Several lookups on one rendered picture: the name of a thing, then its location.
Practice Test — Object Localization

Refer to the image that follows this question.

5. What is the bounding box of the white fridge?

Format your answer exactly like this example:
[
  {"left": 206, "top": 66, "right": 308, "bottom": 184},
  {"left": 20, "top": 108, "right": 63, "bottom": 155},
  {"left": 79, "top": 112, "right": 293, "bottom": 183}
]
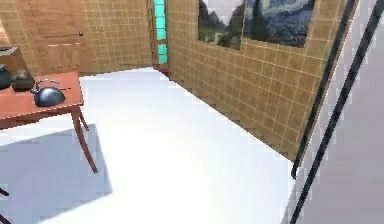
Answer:
[{"left": 280, "top": 0, "right": 384, "bottom": 224}]

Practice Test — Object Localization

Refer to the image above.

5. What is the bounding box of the brown wooden room door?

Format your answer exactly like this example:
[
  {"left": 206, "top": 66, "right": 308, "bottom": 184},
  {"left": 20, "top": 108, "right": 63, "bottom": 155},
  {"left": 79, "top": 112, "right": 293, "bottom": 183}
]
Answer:
[{"left": 18, "top": 0, "right": 98, "bottom": 76}]

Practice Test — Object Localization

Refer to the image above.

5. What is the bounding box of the mountain landscape picture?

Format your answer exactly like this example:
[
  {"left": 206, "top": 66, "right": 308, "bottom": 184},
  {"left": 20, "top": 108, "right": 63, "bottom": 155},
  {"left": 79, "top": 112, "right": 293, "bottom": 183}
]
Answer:
[{"left": 197, "top": 0, "right": 247, "bottom": 51}]

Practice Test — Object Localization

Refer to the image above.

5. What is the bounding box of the blue swirling night picture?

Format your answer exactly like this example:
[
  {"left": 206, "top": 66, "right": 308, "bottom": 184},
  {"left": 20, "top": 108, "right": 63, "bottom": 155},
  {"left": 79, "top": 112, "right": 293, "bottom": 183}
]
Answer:
[{"left": 242, "top": 0, "right": 316, "bottom": 49}]

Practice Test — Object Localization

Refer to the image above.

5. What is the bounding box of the turquoise glass window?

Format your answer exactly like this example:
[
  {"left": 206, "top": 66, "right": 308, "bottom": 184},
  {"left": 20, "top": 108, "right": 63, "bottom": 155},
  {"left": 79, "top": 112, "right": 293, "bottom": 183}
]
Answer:
[{"left": 153, "top": 0, "right": 169, "bottom": 65}]

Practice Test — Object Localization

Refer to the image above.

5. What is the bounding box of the dark olive pot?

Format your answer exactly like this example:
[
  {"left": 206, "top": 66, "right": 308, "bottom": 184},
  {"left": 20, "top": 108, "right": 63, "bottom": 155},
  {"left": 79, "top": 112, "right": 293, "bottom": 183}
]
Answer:
[{"left": 11, "top": 69, "right": 36, "bottom": 93}]

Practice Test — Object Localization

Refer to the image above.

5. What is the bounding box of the dark blue kettle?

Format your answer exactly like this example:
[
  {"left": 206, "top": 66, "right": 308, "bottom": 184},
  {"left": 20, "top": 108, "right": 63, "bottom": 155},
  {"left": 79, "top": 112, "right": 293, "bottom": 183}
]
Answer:
[{"left": 30, "top": 79, "right": 67, "bottom": 108}]

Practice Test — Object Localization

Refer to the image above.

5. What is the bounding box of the dark round pot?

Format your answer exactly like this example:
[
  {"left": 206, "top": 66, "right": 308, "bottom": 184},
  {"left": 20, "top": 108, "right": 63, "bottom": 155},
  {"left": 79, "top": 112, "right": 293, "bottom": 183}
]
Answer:
[{"left": 0, "top": 63, "right": 13, "bottom": 91}]

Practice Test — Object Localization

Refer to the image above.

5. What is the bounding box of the brown box appliance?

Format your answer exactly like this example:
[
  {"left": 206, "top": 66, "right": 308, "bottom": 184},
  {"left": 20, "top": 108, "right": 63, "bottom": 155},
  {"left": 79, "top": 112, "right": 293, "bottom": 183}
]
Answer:
[{"left": 0, "top": 46, "right": 28, "bottom": 75}]

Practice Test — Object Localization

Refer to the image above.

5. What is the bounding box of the red wooden table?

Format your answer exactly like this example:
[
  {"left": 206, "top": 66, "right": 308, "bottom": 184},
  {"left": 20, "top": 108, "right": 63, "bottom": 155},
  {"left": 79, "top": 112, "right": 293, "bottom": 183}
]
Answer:
[{"left": 0, "top": 70, "right": 99, "bottom": 175}]

